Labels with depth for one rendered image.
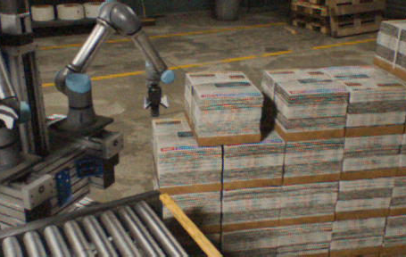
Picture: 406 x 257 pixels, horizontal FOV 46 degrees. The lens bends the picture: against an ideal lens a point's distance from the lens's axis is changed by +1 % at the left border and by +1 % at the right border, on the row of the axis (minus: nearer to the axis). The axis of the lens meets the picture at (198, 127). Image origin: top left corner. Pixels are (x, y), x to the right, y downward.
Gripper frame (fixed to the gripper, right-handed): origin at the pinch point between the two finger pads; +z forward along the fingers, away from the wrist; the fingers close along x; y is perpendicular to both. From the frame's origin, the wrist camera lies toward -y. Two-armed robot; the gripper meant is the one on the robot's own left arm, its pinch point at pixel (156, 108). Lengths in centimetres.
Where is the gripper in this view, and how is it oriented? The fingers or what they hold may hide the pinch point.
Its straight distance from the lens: 248.3
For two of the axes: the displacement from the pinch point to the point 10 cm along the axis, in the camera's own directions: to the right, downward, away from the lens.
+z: 1.4, 4.0, -9.1
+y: 0.1, -9.2, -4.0
